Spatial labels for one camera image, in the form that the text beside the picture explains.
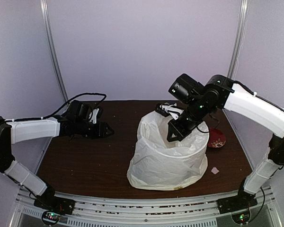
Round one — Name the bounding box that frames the red floral plate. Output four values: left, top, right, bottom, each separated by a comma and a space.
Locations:
207, 128, 226, 148

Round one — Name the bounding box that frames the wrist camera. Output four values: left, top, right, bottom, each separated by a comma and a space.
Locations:
89, 107, 103, 124
155, 102, 184, 120

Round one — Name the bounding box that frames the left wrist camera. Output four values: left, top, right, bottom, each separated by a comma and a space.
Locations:
89, 107, 103, 124

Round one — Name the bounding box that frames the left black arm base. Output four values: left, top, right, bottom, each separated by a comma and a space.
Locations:
34, 186, 75, 215

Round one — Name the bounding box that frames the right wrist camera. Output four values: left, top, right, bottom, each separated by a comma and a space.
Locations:
155, 102, 184, 120

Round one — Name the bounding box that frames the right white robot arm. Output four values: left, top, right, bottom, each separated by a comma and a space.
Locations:
167, 74, 284, 209

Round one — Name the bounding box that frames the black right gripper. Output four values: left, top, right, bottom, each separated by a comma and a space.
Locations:
167, 96, 210, 142

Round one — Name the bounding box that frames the left aluminium frame post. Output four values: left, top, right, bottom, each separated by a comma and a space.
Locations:
40, 0, 68, 101

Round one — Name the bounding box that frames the aluminium front rail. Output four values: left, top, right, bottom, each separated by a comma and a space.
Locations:
8, 187, 284, 227

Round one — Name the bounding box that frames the black braided left cable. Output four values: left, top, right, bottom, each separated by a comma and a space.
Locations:
4, 93, 107, 123

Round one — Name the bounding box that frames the translucent white trash bag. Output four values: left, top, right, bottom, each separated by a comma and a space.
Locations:
127, 111, 209, 191

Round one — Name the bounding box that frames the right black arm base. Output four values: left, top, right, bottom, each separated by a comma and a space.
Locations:
216, 180, 258, 214

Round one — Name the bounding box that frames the right aluminium frame post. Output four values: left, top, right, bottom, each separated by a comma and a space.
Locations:
227, 0, 249, 79

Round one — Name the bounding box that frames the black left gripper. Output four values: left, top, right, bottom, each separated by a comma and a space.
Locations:
75, 119, 114, 139

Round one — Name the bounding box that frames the small pink paper scrap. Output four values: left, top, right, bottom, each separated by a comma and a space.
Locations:
211, 167, 219, 175

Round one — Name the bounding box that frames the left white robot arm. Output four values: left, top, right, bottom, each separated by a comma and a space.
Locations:
0, 100, 114, 210

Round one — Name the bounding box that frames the aluminium frame post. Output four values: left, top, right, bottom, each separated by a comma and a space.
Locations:
227, 0, 249, 79
40, 0, 68, 101

